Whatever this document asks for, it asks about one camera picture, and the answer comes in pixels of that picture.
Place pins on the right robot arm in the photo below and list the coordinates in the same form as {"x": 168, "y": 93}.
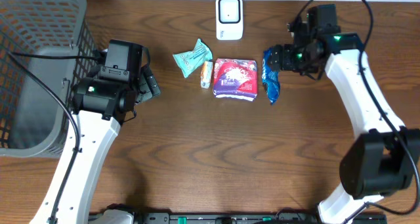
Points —
{"x": 383, "y": 158}

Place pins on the red purple pad package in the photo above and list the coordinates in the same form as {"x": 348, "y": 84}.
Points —
{"x": 235, "y": 78}

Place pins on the teal wet wipes pack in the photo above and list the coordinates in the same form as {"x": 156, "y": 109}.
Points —
{"x": 189, "y": 61}

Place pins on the grey plastic mesh basket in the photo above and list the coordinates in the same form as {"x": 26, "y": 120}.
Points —
{"x": 52, "y": 40}

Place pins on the white barcode scanner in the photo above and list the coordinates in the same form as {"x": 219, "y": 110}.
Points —
{"x": 229, "y": 19}

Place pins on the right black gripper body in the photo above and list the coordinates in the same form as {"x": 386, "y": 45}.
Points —
{"x": 277, "y": 58}

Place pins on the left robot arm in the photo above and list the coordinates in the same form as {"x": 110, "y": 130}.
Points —
{"x": 100, "y": 102}

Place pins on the orange white snack bar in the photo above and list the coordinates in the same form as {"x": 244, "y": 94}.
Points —
{"x": 206, "y": 74}

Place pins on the blue cookie package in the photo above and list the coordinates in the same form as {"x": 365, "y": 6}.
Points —
{"x": 270, "y": 80}

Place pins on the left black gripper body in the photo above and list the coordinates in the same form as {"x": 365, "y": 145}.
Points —
{"x": 149, "y": 83}

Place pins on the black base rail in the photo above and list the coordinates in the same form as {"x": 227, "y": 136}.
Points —
{"x": 119, "y": 213}

